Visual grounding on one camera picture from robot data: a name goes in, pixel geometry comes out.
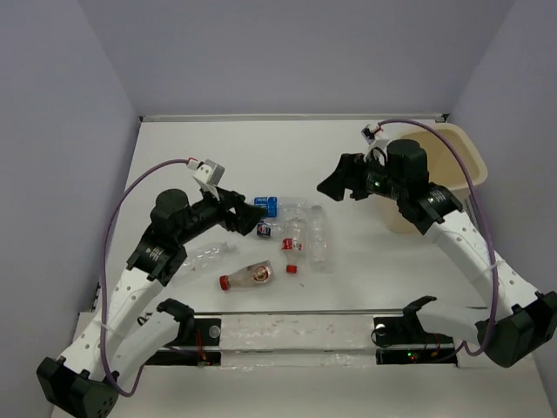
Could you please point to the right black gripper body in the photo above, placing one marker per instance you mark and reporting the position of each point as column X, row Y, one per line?
column 372, row 179

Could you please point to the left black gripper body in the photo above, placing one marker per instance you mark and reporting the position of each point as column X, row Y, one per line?
column 208, row 213

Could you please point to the blue label water bottle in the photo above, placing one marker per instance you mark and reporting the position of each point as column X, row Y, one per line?
column 281, row 206

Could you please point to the red label cola bottle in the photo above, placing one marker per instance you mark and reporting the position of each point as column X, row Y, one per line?
column 294, row 244

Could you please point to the red cap clear bottle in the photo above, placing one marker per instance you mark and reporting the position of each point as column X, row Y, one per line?
column 254, row 275

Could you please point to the clear ribbed plastic bottle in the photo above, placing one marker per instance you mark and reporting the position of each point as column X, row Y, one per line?
column 321, row 254

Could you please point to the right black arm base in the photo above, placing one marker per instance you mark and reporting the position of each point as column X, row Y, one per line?
column 399, row 344

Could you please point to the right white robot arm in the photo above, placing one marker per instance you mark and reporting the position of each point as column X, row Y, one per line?
column 518, row 318

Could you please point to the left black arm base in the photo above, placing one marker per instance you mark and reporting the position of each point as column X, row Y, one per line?
column 195, row 347

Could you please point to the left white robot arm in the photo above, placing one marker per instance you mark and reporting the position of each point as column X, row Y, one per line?
column 86, row 379

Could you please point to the beige plastic bin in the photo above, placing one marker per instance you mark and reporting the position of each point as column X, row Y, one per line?
column 442, row 166

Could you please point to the pepsi label plastic bottle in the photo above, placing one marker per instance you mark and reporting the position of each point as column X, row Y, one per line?
column 271, row 229

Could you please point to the crushed clear plastic bottle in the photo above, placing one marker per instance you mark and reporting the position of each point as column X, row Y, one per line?
column 202, row 261

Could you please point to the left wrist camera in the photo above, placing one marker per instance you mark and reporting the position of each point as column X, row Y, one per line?
column 207, row 175

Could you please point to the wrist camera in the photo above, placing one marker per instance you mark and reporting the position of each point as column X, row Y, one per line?
column 376, row 138
column 207, row 175

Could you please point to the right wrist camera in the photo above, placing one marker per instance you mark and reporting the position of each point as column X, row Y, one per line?
column 376, row 138

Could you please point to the metal rear table rail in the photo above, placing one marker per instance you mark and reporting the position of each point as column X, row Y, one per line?
column 436, row 117

